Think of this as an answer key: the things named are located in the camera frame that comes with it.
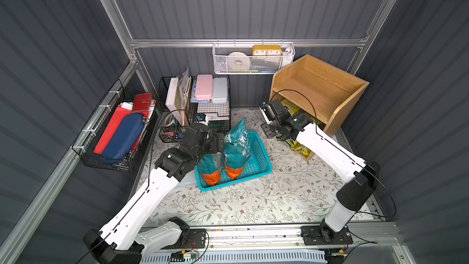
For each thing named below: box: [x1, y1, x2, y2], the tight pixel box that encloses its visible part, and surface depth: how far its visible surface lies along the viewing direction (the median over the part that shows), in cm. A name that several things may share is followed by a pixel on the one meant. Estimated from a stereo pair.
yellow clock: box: [252, 44, 283, 56], surface depth 90 cm
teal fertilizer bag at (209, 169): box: [199, 153, 222, 186], surface depth 79 cm
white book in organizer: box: [164, 77, 183, 126], surface depth 93 cm
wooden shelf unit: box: [269, 54, 371, 162], surface depth 87 cm
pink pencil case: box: [194, 74, 214, 101], surface depth 98 cm
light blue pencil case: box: [211, 77, 228, 103], surface depth 99 cm
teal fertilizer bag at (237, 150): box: [222, 117, 251, 181], surface depth 78 cm
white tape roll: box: [227, 51, 251, 71], surface depth 86 cm
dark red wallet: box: [131, 92, 153, 113], surface depth 80 cm
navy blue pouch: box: [100, 113, 145, 164], surface depth 70 cm
